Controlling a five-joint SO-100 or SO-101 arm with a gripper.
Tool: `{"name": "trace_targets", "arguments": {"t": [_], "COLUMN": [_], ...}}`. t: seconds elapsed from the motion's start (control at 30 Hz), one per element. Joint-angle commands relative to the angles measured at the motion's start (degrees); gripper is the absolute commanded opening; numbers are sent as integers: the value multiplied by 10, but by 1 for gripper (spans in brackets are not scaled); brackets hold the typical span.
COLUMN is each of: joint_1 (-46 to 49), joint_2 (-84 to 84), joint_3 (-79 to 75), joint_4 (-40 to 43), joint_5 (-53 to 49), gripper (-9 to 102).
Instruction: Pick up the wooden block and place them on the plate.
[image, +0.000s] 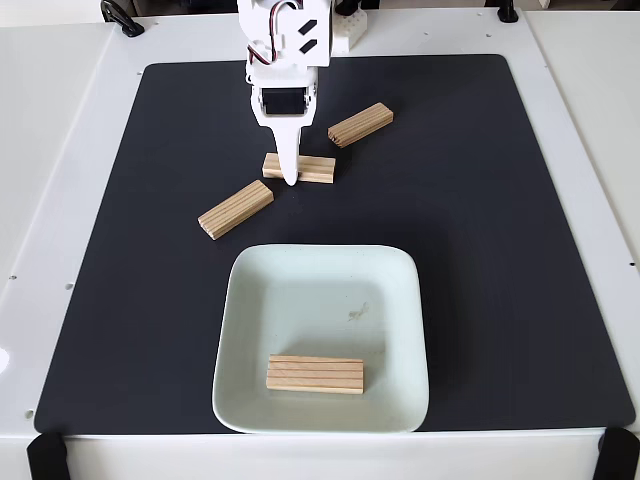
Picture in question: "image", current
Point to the wooden block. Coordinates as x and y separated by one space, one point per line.
360 125
317 170
235 210
315 375

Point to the black table clamp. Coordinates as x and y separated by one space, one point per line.
507 11
122 17

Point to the pale green square plate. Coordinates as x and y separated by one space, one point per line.
310 290

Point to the black table mat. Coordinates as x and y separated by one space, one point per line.
150 300

